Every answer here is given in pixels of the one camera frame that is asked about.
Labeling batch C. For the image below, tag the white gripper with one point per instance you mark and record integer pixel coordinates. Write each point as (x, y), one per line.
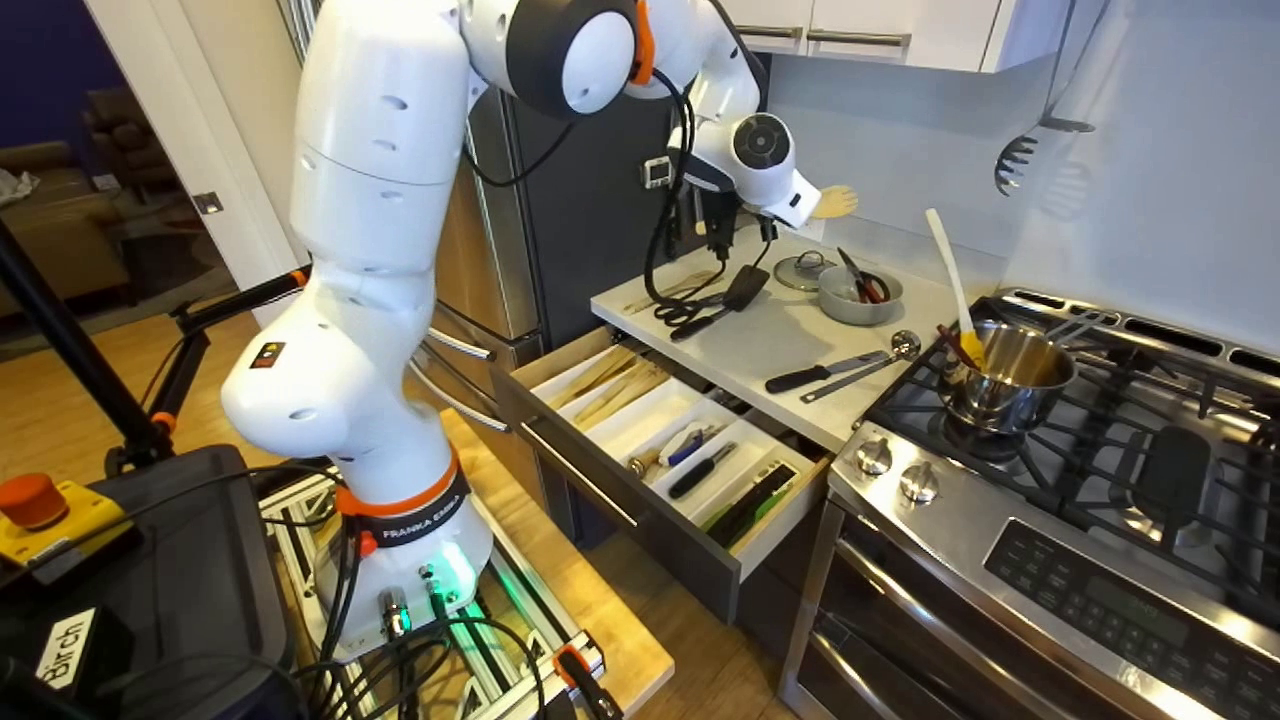
(758, 161)

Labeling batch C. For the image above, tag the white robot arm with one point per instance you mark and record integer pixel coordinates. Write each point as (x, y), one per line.
(380, 116)

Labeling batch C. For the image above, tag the glass pot lid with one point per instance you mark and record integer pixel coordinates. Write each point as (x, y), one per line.
(803, 269)

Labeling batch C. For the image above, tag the metal spoon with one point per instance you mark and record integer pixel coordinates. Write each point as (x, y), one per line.
(900, 347)

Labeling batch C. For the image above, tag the wooden spoon in drawer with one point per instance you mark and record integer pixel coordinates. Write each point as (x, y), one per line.
(623, 394)

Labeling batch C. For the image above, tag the stainless steel pot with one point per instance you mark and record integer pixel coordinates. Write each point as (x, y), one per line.
(1014, 386)

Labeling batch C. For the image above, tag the grey round bowl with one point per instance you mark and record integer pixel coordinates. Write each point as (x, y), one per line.
(840, 298)

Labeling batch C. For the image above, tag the black scissors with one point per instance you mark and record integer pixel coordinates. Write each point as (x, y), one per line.
(688, 314)

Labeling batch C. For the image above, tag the light wooden spatula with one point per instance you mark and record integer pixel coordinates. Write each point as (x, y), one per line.
(597, 374)

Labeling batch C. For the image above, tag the white cutlery tray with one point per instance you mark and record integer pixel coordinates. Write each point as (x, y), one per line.
(680, 463)

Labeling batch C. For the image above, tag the black vegetable peeler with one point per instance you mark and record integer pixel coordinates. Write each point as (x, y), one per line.
(700, 468)

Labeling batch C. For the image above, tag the wooden kitchen drawer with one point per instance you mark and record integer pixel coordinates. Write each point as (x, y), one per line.
(693, 571)

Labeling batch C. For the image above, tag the blue and white opener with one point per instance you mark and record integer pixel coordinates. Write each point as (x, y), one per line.
(678, 451)

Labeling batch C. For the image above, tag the stainless steel stove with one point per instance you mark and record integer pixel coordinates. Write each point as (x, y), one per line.
(1109, 563)

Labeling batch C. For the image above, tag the red emergency stop button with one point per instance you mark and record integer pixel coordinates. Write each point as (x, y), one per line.
(54, 524)

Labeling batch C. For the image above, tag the black handled knife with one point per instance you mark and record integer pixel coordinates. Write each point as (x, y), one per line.
(816, 374)

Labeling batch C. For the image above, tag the green handled utensil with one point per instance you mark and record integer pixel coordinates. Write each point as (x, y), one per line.
(741, 514)

